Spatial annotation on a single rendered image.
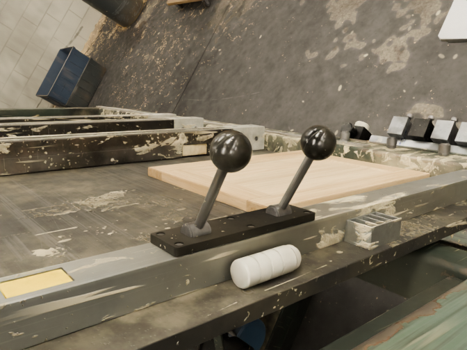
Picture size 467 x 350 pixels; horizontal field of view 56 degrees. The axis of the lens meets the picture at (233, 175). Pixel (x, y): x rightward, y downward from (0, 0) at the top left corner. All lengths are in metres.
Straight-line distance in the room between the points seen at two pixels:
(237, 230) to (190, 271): 0.07
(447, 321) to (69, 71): 4.86
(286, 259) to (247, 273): 0.05
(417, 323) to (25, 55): 5.82
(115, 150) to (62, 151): 0.12
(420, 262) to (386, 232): 0.11
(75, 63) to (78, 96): 0.34
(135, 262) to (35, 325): 0.09
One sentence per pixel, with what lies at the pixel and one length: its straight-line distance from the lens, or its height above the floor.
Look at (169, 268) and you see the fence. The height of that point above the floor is 1.53.
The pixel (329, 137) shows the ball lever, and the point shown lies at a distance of 0.46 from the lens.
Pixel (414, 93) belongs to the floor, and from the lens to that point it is 2.33.
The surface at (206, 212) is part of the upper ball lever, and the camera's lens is 0.42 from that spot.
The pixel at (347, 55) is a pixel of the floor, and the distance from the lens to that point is 2.69.
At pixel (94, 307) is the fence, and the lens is 0.39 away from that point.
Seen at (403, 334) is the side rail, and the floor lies 1.50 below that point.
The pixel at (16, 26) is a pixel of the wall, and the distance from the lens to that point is 5.98.
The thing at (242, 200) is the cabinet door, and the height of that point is 1.31.
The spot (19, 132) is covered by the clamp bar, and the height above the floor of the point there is 1.44.
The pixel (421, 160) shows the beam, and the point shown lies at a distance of 1.05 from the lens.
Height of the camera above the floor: 1.79
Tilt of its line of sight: 41 degrees down
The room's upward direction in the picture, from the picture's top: 58 degrees counter-clockwise
